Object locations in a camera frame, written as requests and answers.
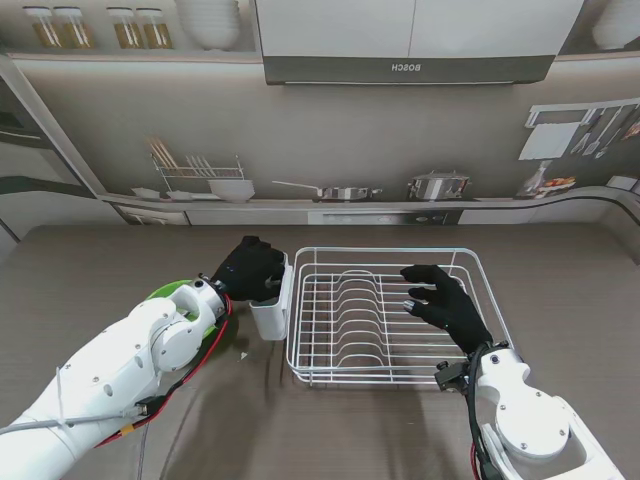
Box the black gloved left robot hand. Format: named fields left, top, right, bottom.
left=212, top=235, right=287, bottom=304

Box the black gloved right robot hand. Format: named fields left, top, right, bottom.
left=399, top=264, right=494, bottom=357

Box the white plastic utensil caddy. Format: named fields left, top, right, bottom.
left=248, top=252, right=292, bottom=342

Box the green plastic bowl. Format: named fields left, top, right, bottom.
left=144, top=279, right=231, bottom=349

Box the printed kitchen backdrop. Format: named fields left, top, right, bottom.
left=0, top=0, right=640, bottom=246

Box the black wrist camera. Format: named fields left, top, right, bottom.
left=433, top=360, right=470, bottom=395

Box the black cable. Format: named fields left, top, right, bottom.
left=462, top=343, right=494, bottom=480

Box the white wire dish rack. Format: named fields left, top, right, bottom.
left=285, top=245, right=514, bottom=389

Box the thin grey cable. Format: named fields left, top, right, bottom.
left=135, top=413, right=152, bottom=480

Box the grey cable with connector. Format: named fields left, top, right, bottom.
left=0, top=402, right=151, bottom=437

